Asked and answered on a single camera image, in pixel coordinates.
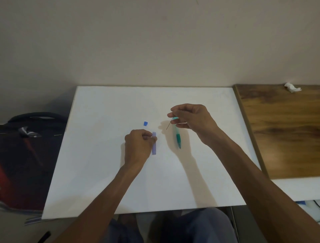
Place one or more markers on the person's right hand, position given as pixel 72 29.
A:
pixel 197 120

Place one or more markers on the person's left hand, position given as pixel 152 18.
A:
pixel 136 150

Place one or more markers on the blue lead case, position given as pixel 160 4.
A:
pixel 154 149

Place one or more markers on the teal mechanical pencil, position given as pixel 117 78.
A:
pixel 178 140

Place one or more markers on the thin dark lead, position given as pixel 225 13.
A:
pixel 168 126

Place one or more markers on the person's left forearm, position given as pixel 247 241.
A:
pixel 100 207

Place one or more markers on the person's right forearm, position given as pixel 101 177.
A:
pixel 257 187

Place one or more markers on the person's legs in jeans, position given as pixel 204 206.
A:
pixel 200 225

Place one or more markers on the brown wooden board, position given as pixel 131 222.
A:
pixel 287 130

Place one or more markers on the crumpled white tissue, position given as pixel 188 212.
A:
pixel 290 87

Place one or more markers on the white tag on bag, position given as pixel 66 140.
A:
pixel 27 132

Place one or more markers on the black and red bag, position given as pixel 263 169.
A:
pixel 25 167

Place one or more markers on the striped cloth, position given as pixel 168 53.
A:
pixel 35 221

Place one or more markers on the black object on floor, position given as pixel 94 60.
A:
pixel 45 236

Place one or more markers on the small blue object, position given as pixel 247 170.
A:
pixel 301 202

